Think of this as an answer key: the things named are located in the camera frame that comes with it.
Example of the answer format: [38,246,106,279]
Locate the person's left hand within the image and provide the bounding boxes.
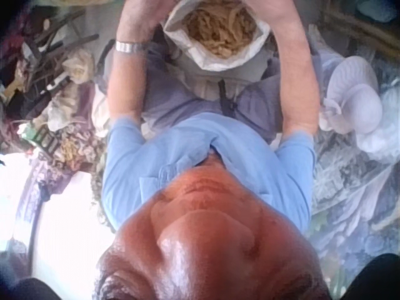
[116,0,181,45]

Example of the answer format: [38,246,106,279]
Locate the person's right hand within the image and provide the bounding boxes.
[268,0,306,34]

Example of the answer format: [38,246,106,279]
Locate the white woven sack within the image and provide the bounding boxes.
[162,0,271,72]

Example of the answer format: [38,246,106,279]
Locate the silver wrist watch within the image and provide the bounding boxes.
[114,39,150,55]

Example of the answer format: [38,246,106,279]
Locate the tan dried strips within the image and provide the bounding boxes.
[182,1,259,59]

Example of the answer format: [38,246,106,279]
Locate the person's legs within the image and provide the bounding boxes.
[101,39,315,143]

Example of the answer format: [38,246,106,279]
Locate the crumpled cream plastic bag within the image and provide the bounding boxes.
[46,49,96,131]

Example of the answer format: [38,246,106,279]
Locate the heap of dark clutter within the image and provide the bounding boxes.
[0,0,106,107]

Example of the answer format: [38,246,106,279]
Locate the brown patterned fabric bag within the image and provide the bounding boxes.
[18,121,109,178]

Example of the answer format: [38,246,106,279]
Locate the brown woven basket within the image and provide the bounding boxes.
[321,0,400,51]

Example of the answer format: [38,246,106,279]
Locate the white plastic bag bundle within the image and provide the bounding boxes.
[320,56,386,136]

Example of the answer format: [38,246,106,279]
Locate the blue grey patterned cloth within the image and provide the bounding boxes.
[307,24,400,282]

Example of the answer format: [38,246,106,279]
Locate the black strap clip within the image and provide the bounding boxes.
[217,79,236,117]

